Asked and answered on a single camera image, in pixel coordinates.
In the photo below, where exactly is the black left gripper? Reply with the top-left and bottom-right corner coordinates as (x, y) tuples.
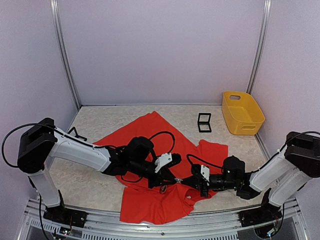
(129, 159), (177, 189)

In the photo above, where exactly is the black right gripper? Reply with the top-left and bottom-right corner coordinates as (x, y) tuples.
(180, 174), (239, 198)

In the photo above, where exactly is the white round brooch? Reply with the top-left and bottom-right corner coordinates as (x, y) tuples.
(159, 185), (168, 194)

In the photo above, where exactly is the red t-shirt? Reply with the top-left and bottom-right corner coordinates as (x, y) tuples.
(96, 111), (228, 225)

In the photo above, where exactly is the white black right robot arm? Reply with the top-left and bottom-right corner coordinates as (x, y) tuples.
(179, 131), (320, 227)

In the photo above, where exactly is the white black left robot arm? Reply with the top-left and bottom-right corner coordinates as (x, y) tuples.
(15, 117), (182, 228)

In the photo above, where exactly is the black display box red brooch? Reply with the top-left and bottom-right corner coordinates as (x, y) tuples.
(197, 112), (212, 133)

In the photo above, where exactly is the black display box green brooch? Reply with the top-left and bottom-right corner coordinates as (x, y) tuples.
(67, 126), (88, 142)

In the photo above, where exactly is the yellow plastic basket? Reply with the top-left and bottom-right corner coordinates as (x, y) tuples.
(222, 91), (265, 136)

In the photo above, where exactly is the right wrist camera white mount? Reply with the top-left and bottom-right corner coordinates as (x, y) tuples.
(191, 164), (210, 182)

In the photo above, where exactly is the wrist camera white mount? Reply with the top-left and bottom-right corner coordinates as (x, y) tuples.
(154, 153), (182, 173)
(191, 164), (210, 182)

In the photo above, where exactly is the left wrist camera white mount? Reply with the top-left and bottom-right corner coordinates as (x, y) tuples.
(154, 153), (182, 173)

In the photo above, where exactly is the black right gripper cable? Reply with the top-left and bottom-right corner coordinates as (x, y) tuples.
(186, 154), (226, 171)

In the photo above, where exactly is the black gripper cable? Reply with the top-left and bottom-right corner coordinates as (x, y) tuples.
(186, 154), (226, 171)
(119, 131), (176, 185)

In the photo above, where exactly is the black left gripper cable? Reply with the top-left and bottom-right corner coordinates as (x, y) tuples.
(119, 131), (176, 185)

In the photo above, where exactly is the grey aluminium front rail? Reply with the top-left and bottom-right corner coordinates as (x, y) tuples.
(23, 197), (307, 240)

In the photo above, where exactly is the grey corner post left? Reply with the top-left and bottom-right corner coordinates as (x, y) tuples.
(50, 0), (82, 111)

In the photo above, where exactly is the grey corner post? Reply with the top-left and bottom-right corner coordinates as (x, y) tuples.
(246, 0), (272, 95)
(50, 0), (82, 111)

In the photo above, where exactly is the grey corner post right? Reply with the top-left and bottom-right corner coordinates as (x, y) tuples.
(246, 0), (272, 95)

